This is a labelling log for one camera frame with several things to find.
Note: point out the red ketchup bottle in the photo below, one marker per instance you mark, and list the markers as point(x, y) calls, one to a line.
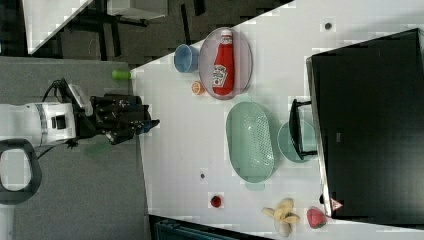
point(224, 71)

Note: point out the peeled banana toy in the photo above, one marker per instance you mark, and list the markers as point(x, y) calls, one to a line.
point(283, 216)

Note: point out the mint green bowl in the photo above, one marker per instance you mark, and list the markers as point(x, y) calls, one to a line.
point(287, 147)

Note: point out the blue metal frame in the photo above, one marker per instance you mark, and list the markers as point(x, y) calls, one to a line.
point(171, 230)

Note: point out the pink strawberry toy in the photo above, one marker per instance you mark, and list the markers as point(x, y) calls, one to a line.
point(316, 218)

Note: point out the black toaster oven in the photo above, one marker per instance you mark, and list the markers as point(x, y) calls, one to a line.
point(367, 106)

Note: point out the grey oval plate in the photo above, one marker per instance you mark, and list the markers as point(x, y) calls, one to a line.
point(243, 62)

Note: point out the orange slice toy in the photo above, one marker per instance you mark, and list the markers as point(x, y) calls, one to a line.
point(197, 88)

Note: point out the blue cup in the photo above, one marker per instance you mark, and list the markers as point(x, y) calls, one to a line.
point(186, 59)

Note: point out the mint green strainer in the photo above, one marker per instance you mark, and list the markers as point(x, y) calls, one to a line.
point(249, 143)

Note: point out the white table in background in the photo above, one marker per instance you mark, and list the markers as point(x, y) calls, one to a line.
point(44, 18)

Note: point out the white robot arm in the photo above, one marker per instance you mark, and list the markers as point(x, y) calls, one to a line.
point(42, 124)

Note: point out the small red strawberry toy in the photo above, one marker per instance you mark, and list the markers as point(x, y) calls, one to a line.
point(216, 201)

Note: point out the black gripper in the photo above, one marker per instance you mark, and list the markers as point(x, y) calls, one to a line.
point(118, 117)

